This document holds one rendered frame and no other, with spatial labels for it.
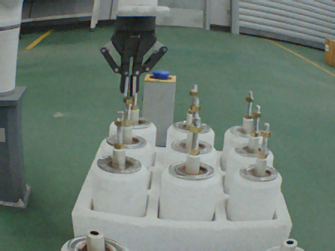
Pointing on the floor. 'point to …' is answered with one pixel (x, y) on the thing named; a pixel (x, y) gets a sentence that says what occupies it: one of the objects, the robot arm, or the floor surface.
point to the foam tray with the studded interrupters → (152, 227)
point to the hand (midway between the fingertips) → (129, 85)
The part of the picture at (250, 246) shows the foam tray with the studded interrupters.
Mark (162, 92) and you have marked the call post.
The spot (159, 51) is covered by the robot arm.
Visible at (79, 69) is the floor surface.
